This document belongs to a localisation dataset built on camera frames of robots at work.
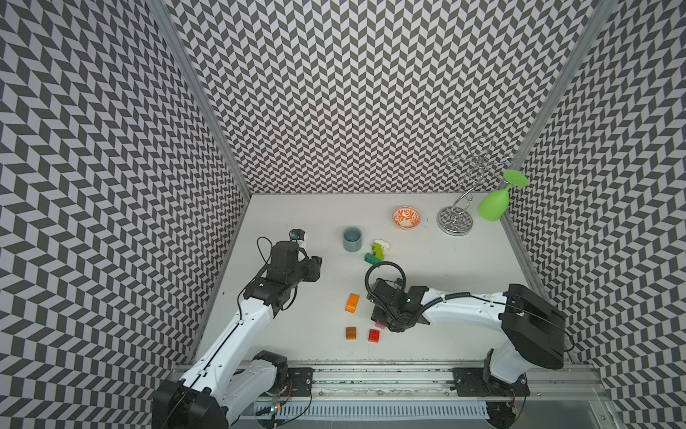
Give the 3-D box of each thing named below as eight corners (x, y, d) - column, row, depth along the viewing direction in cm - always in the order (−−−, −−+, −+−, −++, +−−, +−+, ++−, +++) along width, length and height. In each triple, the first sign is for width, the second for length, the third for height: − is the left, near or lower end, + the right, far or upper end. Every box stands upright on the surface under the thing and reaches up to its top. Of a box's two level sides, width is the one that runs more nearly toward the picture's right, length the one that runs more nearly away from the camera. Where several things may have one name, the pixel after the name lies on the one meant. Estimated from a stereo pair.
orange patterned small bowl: (393, 229, 108) (394, 223, 105) (391, 213, 114) (392, 206, 111) (419, 229, 108) (421, 223, 105) (416, 213, 114) (418, 206, 111)
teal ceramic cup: (343, 251, 101) (343, 244, 97) (344, 233, 106) (343, 226, 102) (362, 251, 101) (362, 244, 97) (361, 233, 106) (362, 226, 102)
